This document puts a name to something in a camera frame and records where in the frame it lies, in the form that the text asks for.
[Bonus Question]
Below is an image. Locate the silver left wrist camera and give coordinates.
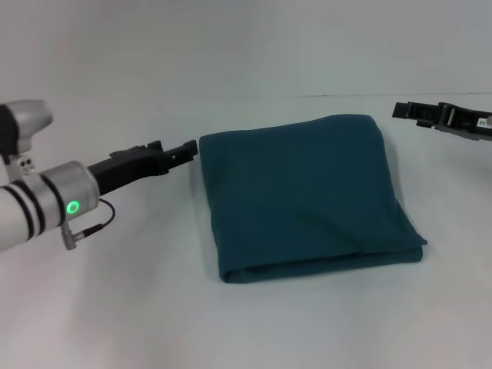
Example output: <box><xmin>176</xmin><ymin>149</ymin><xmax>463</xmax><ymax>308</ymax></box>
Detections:
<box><xmin>0</xmin><ymin>99</ymin><xmax>54</xmax><ymax>167</ymax></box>

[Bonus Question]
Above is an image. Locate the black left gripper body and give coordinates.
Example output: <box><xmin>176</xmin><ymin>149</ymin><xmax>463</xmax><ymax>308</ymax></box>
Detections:
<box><xmin>87</xmin><ymin>140</ymin><xmax>171</xmax><ymax>198</ymax></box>

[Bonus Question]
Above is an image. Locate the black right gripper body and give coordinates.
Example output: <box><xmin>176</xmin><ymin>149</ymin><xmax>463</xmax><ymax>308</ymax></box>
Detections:
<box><xmin>437</xmin><ymin>101</ymin><xmax>492</xmax><ymax>144</ymax></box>

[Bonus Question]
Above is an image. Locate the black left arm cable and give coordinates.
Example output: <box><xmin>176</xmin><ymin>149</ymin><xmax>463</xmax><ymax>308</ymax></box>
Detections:
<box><xmin>61</xmin><ymin>197</ymin><xmax>117</xmax><ymax>251</ymax></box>

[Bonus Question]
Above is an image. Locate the blue t-shirt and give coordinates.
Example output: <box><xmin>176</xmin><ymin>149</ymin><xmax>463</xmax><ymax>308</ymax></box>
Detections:
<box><xmin>198</xmin><ymin>113</ymin><xmax>429</xmax><ymax>285</ymax></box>

